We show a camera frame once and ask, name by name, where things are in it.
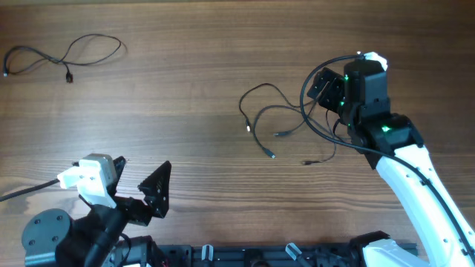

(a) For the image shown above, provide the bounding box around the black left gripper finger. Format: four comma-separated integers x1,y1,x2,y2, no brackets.
137,161,171,218
113,156,127,185

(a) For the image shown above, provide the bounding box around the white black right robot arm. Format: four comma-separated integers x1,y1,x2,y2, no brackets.
300,53,474,266

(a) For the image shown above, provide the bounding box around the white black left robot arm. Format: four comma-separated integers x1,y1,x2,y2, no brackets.
22,154,171,266

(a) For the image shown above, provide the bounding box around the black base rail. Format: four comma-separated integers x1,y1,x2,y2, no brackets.
159,243,366,267

